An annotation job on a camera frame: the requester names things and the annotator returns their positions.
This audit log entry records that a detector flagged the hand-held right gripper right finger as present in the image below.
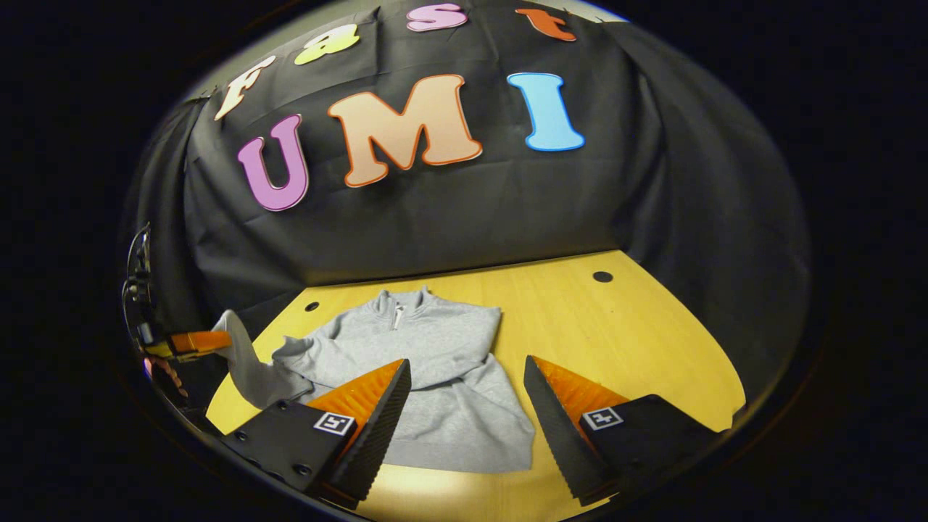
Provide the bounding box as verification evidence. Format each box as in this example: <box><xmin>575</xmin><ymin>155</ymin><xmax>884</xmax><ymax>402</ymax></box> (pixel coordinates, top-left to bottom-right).
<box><xmin>523</xmin><ymin>355</ymin><xmax>718</xmax><ymax>507</ymax></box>

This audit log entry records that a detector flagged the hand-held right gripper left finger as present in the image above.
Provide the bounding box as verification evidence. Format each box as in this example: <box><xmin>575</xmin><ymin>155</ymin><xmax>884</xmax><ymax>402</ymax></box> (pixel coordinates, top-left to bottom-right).
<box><xmin>221</xmin><ymin>358</ymin><xmax>413</xmax><ymax>510</ymax></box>

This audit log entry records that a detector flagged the grey zip-neck sweatshirt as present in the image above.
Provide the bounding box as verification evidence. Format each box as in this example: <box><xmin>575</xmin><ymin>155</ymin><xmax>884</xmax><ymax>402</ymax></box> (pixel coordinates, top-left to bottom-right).
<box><xmin>212</xmin><ymin>286</ymin><xmax>536</xmax><ymax>473</ymax></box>

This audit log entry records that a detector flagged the black backdrop cloth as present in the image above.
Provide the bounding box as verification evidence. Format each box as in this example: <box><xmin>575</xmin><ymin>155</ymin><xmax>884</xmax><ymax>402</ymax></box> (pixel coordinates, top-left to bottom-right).
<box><xmin>120</xmin><ymin>0</ymin><xmax>811</xmax><ymax>396</ymax></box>

